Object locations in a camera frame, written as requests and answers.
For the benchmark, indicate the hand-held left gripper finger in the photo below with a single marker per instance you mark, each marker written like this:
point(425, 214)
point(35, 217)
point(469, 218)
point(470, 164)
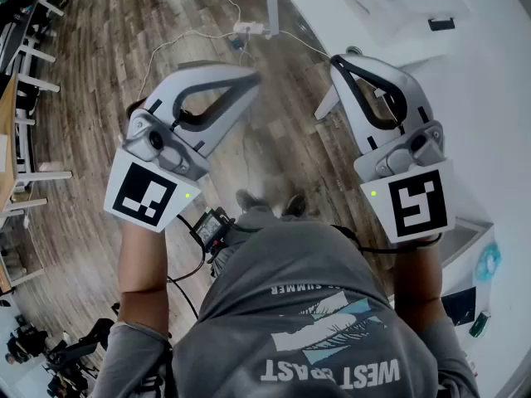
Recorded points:
point(226, 118)
point(207, 73)

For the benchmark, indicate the person's grey printed shirt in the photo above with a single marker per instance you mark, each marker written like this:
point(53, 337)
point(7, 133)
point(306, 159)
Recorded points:
point(290, 272)

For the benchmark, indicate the person's right dark shoe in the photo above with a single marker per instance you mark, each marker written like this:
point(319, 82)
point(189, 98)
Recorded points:
point(296, 205)

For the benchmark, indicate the black tablet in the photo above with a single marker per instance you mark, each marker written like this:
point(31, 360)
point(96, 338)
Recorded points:
point(459, 306)

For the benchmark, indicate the person's dark shoe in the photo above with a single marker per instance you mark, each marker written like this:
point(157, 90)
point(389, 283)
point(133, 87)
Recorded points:
point(249, 200)
point(296, 205)

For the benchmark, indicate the white table foot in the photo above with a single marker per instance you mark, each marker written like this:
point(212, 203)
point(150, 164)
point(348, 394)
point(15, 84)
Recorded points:
point(327, 104)

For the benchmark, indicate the person's right forearm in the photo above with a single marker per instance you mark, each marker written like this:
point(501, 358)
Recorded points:
point(417, 276)

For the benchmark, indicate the white table frame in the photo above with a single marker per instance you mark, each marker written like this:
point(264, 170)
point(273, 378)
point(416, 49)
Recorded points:
point(41, 176)

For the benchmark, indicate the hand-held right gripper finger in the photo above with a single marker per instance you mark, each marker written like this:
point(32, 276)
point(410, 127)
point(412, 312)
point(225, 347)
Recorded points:
point(354, 118)
point(408, 85)

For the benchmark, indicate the white table leg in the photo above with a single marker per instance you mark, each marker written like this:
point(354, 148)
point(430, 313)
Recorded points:
point(271, 2)

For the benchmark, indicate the person's left forearm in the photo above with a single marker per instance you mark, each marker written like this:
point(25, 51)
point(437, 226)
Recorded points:
point(141, 263)

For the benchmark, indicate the thin grey strip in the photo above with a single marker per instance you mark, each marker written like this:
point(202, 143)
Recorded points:
point(354, 1)

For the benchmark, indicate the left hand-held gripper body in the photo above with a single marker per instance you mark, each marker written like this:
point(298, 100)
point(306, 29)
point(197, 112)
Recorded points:
point(141, 197)

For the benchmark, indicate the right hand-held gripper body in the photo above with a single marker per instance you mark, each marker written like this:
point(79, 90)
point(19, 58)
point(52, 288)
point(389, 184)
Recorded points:
point(419, 205)

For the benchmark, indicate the smartphone with lit screen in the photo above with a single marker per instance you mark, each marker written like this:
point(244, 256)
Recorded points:
point(237, 42)

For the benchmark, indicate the black waist-mounted monitor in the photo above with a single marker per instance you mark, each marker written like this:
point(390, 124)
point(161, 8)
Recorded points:
point(209, 227)

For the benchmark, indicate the person's left dark shoe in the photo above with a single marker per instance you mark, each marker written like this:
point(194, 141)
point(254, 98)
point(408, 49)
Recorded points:
point(249, 200)

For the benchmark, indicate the light blue round object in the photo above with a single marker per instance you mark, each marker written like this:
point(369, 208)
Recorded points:
point(488, 262)

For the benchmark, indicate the small green container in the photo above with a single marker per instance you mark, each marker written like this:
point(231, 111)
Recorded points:
point(479, 324)

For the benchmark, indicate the black office chair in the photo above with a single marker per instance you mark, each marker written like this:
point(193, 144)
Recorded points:
point(79, 348)

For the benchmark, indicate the white power strip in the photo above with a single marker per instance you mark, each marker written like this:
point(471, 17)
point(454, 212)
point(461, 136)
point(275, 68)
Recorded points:
point(249, 27)

